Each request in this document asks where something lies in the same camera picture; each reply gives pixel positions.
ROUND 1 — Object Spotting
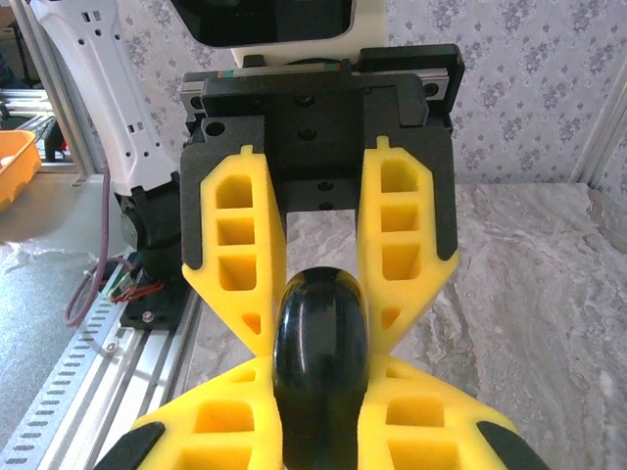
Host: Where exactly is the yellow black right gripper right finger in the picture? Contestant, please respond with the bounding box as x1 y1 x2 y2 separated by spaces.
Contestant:
357 351 553 470

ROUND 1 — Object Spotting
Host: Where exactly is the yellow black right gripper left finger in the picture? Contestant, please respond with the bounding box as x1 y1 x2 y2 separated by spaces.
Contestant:
91 352 286 470

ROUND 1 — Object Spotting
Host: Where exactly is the orange plastic bin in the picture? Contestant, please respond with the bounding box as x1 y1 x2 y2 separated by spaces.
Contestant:
0 129 43 215

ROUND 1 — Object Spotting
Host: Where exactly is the dark background shelving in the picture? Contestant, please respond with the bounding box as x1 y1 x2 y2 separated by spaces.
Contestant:
0 0 35 131

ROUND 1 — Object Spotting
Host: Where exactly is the aluminium mounting rail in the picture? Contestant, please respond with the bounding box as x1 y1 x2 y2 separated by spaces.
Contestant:
43 288 207 470

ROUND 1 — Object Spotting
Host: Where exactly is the red wire at left base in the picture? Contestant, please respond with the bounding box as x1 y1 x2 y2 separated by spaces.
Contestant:
108 279 164 306

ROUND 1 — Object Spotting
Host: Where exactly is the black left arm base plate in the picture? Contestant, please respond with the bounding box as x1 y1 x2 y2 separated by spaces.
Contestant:
119 273 200 335

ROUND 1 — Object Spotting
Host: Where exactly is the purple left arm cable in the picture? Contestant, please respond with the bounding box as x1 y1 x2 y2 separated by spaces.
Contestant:
65 164 136 330

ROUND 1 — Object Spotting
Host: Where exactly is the grey slotted cable duct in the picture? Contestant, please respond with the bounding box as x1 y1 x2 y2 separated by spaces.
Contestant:
0 273 126 470

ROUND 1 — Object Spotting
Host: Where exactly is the aluminium frame upright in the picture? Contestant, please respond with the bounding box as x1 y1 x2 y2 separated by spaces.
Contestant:
13 0 107 178

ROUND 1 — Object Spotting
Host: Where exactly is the aluminium corner post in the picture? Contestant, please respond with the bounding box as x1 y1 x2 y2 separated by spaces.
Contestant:
569 61 627 193

